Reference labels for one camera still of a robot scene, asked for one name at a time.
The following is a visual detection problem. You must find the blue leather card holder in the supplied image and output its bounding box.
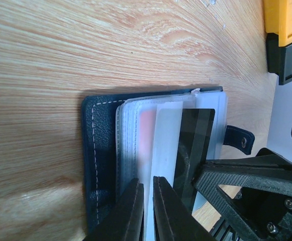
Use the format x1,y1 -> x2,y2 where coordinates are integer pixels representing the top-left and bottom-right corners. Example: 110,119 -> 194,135
81,86 -> 255,240

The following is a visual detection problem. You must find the yellow middle card bin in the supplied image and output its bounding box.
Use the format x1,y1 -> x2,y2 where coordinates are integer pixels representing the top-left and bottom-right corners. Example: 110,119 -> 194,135
263,0 -> 292,47

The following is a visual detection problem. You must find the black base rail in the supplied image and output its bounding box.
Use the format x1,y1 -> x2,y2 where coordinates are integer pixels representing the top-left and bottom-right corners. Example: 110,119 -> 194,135
209,217 -> 242,241

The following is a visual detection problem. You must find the black right card bin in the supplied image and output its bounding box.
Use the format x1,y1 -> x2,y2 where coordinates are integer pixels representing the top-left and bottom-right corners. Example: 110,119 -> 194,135
266,33 -> 292,85

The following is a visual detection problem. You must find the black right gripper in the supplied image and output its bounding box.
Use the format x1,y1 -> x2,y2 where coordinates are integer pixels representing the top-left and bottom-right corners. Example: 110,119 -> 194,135
194,148 -> 292,240

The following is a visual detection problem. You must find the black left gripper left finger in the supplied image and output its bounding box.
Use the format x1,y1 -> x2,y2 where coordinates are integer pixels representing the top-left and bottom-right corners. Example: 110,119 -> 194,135
84,178 -> 144,240

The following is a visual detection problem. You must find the red white april card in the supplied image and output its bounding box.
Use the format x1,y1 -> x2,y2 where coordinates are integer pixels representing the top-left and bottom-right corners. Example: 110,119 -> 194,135
137,109 -> 156,165

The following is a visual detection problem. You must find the black magnetic stripe card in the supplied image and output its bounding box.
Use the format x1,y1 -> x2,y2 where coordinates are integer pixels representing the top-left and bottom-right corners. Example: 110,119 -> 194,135
173,108 -> 215,213

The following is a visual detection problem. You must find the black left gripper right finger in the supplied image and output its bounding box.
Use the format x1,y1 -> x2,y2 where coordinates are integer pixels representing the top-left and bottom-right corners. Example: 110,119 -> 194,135
153,176 -> 215,241

